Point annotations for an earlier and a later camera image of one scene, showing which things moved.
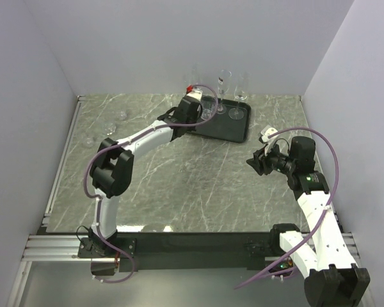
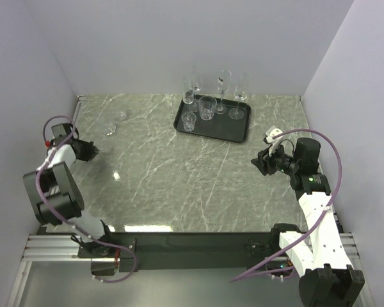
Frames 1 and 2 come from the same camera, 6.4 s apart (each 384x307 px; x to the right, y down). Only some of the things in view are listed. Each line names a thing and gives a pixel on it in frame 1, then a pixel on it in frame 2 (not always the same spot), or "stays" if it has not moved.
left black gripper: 196,118 -> 91,150
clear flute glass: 240,93 stays
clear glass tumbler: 208,103 stays
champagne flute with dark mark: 223,83 stays
